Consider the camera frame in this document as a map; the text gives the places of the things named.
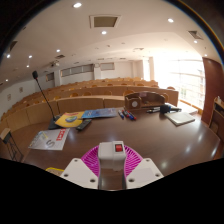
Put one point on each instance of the wooden shelf unit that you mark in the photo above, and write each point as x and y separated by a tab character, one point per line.
218	120

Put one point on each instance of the black gooseneck microphone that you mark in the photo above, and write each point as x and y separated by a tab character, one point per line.
54	124

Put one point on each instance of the ceiling spot lights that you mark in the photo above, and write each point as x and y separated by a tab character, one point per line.
77	5

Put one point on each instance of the grey notebook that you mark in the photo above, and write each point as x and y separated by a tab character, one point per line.
180	118

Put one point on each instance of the wooden desk organizer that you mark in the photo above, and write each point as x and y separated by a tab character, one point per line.
143	100

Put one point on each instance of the large bright window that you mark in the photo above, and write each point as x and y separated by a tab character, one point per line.
186	81

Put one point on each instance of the white charger block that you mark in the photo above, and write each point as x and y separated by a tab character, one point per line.
111	156

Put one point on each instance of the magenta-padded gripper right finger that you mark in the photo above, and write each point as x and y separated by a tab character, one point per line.
143	171

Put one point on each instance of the black remote control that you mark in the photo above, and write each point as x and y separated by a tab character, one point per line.
84	124

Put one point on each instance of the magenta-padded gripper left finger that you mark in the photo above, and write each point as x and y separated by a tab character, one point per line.
80	171

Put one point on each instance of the large ceiling air vent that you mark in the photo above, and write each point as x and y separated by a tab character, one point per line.
105	21

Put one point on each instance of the blue marker pen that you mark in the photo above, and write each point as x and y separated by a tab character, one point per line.
121	114

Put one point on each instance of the small folding side desk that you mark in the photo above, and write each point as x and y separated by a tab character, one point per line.
5	134

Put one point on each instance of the ceiling projector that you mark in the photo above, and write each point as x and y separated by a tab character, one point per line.
55	63

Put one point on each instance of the red marker pen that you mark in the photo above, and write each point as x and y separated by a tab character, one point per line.
131	115

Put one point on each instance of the rows of wooden lecture seats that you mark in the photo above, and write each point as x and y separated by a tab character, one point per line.
40	111

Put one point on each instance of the small ceiling air vent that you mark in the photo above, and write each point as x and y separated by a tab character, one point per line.
195	34

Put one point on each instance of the blue booklet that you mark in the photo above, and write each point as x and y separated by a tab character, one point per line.
100	113

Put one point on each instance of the black handheld device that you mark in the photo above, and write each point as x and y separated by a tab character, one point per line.
165	108

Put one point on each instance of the white and red poster sheet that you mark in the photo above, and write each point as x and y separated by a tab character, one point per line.
50	139

